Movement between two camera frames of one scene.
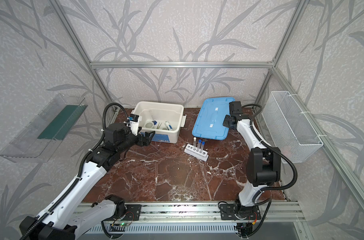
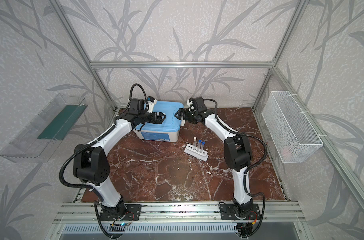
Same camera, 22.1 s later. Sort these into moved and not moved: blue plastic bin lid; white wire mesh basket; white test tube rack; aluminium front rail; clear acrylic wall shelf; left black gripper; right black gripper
Moved: right black gripper; left black gripper; blue plastic bin lid
Not moved: clear acrylic wall shelf; white test tube rack; white wire mesh basket; aluminium front rail
